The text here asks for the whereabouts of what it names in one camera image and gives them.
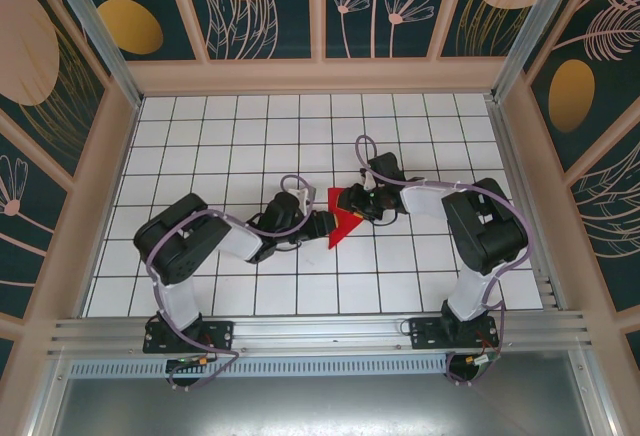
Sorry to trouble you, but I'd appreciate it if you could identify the aluminium frame post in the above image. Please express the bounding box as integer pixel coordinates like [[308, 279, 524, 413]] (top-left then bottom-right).
[[42, 0, 144, 108], [491, 0, 585, 103]]

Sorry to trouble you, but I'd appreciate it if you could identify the aluminium mounting rail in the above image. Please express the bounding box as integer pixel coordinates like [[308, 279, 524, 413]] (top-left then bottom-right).
[[47, 309, 594, 358]]

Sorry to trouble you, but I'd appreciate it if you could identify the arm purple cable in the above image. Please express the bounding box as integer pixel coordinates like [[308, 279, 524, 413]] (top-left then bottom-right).
[[354, 134, 532, 387], [146, 174, 314, 390]]

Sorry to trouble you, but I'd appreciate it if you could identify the red cloth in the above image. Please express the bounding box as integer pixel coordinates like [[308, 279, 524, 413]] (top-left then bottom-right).
[[326, 187, 365, 250]]

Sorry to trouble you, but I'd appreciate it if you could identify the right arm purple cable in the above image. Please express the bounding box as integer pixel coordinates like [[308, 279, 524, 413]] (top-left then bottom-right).
[[354, 134, 532, 387]]

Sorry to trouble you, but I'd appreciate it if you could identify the aluminium side rail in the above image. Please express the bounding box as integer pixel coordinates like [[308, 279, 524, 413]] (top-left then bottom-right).
[[486, 97, 570, 311]]

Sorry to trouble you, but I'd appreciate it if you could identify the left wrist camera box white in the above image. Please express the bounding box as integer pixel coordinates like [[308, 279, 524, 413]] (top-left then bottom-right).
[[288, 185, 316, 205]]

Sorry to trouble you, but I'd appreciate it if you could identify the grey slotted cable duct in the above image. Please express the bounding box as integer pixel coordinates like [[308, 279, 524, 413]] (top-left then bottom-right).
[[67, 353, 451, 378]]

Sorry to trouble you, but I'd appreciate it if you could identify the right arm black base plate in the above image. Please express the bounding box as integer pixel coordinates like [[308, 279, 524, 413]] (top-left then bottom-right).
[[408, 316, 501, 352]]

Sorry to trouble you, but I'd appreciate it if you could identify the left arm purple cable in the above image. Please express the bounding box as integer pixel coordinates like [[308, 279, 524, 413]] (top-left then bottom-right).
[[146, 174, 314, 390]]

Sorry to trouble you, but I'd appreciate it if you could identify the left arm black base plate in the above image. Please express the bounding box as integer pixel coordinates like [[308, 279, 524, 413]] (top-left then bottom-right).
[[143, 319, 235, 355]]

